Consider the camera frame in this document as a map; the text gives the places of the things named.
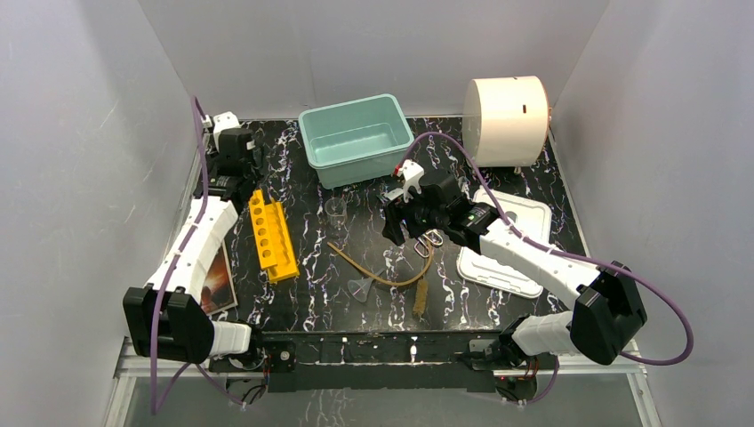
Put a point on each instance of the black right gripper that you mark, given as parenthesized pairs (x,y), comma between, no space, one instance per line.
(395,213)

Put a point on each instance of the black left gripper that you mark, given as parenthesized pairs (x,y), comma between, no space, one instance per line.
(236,141)

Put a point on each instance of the clear glass beaker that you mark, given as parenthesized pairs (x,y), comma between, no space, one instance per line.
(336,212)

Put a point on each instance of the tan rubber tube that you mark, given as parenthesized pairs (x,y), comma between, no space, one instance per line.
(365,271)

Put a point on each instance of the clear plastic funnel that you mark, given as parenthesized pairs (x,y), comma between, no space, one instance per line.
(359,288)

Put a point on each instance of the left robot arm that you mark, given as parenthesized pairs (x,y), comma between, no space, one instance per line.
(165,317)

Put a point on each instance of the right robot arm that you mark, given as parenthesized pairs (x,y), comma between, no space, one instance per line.
(603,310)

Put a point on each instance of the white paper packet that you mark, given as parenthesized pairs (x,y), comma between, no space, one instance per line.
(391,196)

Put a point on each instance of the tan test tube brush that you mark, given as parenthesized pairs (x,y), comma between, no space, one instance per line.
(421,297)

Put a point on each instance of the teal plastic bin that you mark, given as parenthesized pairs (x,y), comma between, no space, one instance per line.
(355,141)

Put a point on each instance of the yellow test tube rack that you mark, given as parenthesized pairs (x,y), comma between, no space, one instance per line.
(272,238)

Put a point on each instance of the dark picture book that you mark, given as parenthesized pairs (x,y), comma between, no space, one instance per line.
(218,292)

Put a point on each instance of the white plastic lid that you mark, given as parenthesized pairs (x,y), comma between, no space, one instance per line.
(499,271)

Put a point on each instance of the cream cylindrical drum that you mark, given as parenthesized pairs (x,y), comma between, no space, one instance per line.
(505,121)

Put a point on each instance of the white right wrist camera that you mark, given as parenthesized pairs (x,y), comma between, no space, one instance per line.
(410,173)

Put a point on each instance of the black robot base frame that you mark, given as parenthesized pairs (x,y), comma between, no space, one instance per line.
(396,378)

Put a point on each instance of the aluminium rail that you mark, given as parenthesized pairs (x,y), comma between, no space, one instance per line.
(294,352)

